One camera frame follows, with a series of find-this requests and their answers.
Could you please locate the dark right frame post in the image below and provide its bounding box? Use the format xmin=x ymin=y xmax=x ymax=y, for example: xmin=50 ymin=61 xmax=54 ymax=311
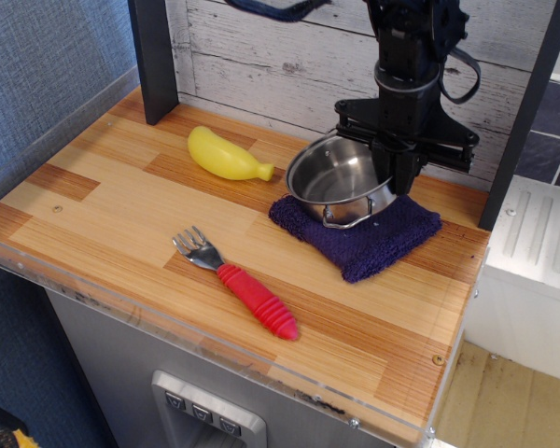
xmin=478 ymin=0 xmax=560 ymax=231

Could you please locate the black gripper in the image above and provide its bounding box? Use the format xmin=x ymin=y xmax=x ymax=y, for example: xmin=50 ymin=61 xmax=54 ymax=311
xmin=334 ymin=91 xmax=480 ymax=195

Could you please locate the white ridged sink counter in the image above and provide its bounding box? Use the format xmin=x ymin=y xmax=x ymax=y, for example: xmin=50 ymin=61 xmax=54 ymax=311
xmin=486 ymin=175 xmax=560 ymax=291

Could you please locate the red handled fork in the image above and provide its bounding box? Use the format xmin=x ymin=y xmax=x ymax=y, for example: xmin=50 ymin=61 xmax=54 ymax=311
xmin=172 ymin=226 xmax=299 ymax=341

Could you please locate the dark left frame post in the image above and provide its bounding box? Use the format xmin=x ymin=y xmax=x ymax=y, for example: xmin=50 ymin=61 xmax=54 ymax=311
xmin=127 ymin=0 xmax=178 ymax=125

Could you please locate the purple folded cloth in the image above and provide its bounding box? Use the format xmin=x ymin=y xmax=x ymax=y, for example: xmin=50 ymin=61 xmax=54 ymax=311
xmin=269 ymin=196 xmax=441 ymax=284

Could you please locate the yellow plastic banana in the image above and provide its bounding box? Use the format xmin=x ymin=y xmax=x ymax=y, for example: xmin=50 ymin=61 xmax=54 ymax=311
xmin=187 ymin=126 xmax=274 ymax=181

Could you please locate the yellow object bottom left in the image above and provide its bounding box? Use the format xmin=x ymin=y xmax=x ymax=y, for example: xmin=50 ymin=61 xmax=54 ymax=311
xmin=0 ymin=418 xmax=40 ymax=448

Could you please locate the silver button panel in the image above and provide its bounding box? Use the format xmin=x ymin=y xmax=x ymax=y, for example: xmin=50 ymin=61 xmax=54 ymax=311
xmin=151 ymin=370 xmax=268 ymax=447

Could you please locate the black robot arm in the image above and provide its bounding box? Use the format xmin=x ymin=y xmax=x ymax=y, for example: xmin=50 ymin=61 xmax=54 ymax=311
xmin=335 ymin=1 xmax=481 ymax=195

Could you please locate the stainless steel pot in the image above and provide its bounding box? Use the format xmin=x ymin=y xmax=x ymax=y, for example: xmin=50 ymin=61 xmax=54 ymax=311
xmin=286 ymin=131 xmax=397 ymax=230

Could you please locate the dark frame post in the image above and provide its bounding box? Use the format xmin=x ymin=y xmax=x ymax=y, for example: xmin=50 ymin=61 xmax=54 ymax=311
xmin=478 ymin=0 xmax=560 ymax=231
xmin=127 ymin=0 xmax=178 ymax=125

